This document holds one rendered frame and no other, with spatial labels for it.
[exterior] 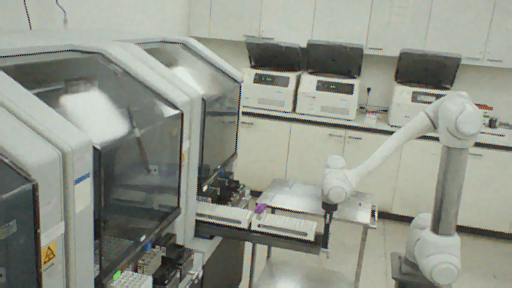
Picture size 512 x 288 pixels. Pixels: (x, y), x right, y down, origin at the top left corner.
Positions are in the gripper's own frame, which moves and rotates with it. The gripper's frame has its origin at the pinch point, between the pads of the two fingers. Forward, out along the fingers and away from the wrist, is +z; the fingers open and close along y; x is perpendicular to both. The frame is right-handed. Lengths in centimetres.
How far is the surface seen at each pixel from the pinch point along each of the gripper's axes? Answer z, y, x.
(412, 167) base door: 25, -229, 60
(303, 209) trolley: -2.1, -28.1, -14.4
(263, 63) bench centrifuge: -49, -279, -96
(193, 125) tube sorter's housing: -51, 17, -61
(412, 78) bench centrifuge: -49, -280, 52
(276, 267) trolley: 52, -58, -30
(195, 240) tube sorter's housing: 6, 11, -60
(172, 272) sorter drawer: -2, 53, -53
